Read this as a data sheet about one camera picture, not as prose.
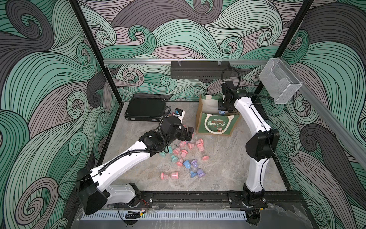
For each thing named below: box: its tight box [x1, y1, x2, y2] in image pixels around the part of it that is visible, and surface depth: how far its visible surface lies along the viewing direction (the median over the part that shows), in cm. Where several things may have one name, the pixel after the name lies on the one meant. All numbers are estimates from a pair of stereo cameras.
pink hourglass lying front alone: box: [160, 171, 179, 180], surface depth 81 cm
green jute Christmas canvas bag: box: [195, 94, 241, 137], surface depth 89 cm
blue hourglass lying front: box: [189, 170, 198, 178], surface depth 81 cm
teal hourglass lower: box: [171, 154, 179, 163], surface depth 87 cm
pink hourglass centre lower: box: [181, 149, 189, 158], surface depth 90 cm
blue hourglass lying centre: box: [183, 159, 192, 169], surface depth 85 cm
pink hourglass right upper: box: [195, 137, 204, 146], surface depth 94 cm
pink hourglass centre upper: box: [179, 140, 195, 150], surface depth 94 cm
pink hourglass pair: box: [197, 143, 210, 161], surface depth 93 cm
